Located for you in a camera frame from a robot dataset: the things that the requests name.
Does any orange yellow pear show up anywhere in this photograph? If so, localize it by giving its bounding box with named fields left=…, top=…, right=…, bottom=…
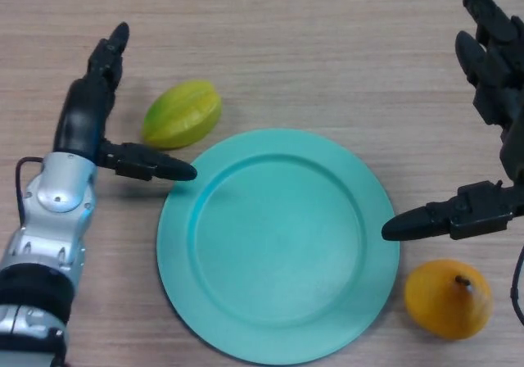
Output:
left=404, top=259, right=493, bottom=341

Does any teal round plate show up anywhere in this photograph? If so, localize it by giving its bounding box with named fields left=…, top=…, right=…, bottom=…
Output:
left=156, top=128, right=400, bottom=355

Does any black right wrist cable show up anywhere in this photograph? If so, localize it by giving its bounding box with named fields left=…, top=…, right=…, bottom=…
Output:
left=509, top=243, right=524, bottom=326

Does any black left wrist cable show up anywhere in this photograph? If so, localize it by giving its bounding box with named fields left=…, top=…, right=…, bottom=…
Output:
left=15, top=156, right=45, bottom=220

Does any yellow green starfruit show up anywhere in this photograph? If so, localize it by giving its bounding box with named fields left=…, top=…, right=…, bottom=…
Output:
left=140, top=79, right=224, bottom=151

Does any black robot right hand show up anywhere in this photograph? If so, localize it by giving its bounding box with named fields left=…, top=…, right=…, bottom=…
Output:
left=381, top=0, right=524, bottom=242

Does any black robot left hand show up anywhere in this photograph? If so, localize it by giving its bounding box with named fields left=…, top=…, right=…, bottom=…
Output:
left=52, top=21, right=198, bottom=183

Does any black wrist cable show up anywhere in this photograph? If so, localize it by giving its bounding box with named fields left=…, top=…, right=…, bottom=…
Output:
left=15, top=156, right=45, bottom=220
left=509, top=243, right=524, bottom=326

